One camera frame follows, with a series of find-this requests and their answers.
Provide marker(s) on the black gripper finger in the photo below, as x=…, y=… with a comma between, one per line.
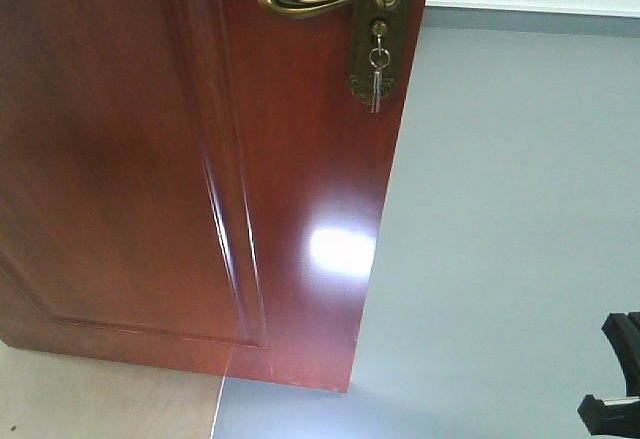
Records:
x=614, y=417
x=622, y=331

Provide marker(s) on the brown wooden door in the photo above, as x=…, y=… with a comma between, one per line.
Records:
x=190, y=184

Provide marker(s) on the brass lock plate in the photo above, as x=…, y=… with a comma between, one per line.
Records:
x=360, y=71

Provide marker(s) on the plywood base board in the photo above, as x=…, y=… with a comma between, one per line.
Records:
x=46, y=395

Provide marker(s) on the silver keys on ring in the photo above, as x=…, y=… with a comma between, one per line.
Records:
x=379, y=58

